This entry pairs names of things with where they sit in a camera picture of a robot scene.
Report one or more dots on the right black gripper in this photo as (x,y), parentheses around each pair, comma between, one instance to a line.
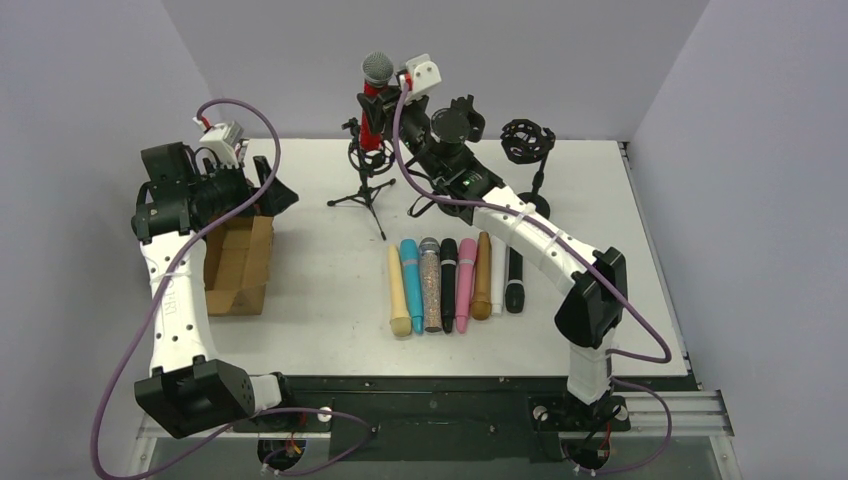
(382,105)

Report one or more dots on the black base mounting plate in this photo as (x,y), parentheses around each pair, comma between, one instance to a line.
(434,446)

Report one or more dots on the white microphone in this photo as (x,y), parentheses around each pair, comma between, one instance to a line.
(498,276)

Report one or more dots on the black round-base shock-mount stand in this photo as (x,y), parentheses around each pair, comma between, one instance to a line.
(525,143)

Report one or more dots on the black clip microphone stand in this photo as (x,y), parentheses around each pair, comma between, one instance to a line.
(465,106)

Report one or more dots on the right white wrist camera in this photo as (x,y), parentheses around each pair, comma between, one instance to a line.
(421,74)

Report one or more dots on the silver glitter microphone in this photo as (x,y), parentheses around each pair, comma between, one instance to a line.
(430,270)

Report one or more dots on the cream microphone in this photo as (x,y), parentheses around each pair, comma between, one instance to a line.
(400,320)

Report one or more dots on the gold microphone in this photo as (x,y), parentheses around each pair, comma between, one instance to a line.
(481,306)

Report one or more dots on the aluminium frame rail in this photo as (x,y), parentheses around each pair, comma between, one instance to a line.
(685,414)

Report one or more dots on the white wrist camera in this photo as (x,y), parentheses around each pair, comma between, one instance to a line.
(223,143)
(421,74)

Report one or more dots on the black tripod shock-mount stand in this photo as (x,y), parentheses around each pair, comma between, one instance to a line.
(367,165)

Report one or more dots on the blue microphone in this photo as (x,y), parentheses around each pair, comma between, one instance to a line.
(409,256)

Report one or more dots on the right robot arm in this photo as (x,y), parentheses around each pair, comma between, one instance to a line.
(593,282)

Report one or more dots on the black microphone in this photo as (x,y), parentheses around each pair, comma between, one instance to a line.
(514,289)
(448,266)

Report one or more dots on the brown cardboard box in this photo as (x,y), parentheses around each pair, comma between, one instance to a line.
(237,266)

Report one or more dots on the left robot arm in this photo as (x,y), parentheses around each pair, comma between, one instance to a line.
(188,388)

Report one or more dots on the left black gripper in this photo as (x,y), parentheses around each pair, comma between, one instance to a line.
(255,187)

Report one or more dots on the pink microphone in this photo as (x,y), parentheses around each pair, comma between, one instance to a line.
(465,279)

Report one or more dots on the red glitter microphone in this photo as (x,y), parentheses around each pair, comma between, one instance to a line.
(377,70)

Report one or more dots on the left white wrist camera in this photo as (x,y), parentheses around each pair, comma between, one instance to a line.
(223,143)

